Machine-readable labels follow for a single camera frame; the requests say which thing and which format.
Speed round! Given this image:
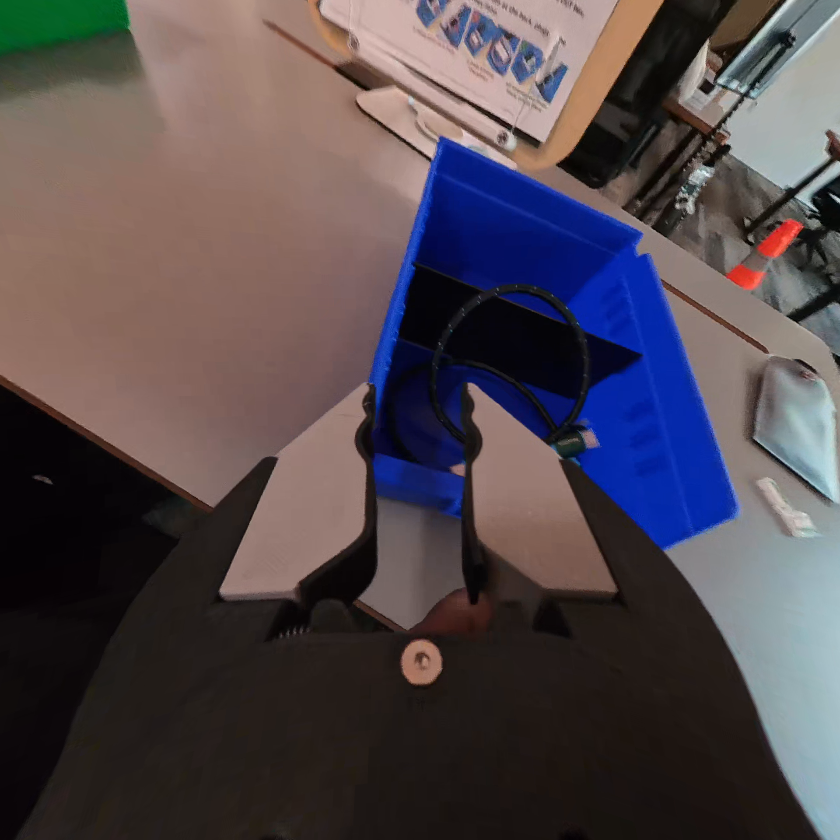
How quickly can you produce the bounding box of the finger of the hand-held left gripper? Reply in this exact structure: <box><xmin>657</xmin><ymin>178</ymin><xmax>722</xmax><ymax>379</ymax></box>
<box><xmin>751</xmin><ymin>354</ymin><xmax>840</xmax><ymax>505</ymax></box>

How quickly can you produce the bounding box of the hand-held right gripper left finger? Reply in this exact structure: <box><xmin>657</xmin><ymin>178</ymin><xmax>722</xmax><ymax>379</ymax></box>
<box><xmin>218</xmin><ymin>382</ymin><xmax>381</xmax><ymax>608</ymax></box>

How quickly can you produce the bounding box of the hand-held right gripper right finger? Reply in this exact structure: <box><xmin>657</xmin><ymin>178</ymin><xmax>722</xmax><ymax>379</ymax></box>
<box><xmin>459</xmin><ymin>382</ymin><xmax>619</xmax><ymax>608</ymax></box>

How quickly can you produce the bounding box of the braided cable with green plugs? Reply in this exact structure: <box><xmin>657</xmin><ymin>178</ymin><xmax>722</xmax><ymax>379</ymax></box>
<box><xmin>428</xmin><ymin>283</ymin><xmax>601</xmax><ymax>462</ymax></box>

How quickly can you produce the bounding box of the blue plastic bin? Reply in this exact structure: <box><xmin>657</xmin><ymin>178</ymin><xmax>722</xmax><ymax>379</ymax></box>
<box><xmin>367</xmin><ymin>136</ymin><xmax>740</xmax><ymax>550</ymax></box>

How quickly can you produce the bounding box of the green plastic bin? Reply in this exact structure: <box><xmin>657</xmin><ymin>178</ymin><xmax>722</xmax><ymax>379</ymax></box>
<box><xmin>0</xmin><ymin>0</ymin><xmax>132</xmax><ymax>58</ymax></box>

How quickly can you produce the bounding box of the orange cone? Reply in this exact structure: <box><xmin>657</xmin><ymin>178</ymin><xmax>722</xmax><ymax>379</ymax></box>
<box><xmin>725</xmin><ymin>218</ymin><xmax>806</xmax><ymax>291</ymax></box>

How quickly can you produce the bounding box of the instruction sheet on stand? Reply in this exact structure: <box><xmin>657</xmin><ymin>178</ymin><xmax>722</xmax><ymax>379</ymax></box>
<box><xmin>307</xmin><ymin>0</ymin><xmax>672</xmax><ymax>173</ymax></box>

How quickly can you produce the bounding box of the white tablet stand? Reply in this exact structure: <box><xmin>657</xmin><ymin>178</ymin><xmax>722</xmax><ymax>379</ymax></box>
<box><xmin>355</xmin><ymin>87</ymin><xmax>521</xmax><ymax>166</ymax></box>

